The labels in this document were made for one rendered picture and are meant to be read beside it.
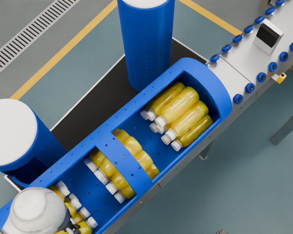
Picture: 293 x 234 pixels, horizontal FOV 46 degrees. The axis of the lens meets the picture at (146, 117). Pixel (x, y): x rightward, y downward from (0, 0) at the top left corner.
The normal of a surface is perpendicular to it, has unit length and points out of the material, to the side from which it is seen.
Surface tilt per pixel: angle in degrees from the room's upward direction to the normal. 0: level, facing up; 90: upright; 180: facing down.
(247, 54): 0
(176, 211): 0
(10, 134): 0
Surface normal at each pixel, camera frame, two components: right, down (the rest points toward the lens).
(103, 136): -0.34, -0.65
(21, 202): -0.13, -0.48
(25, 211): -0.03, -0.29
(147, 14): 0.04, 0.92
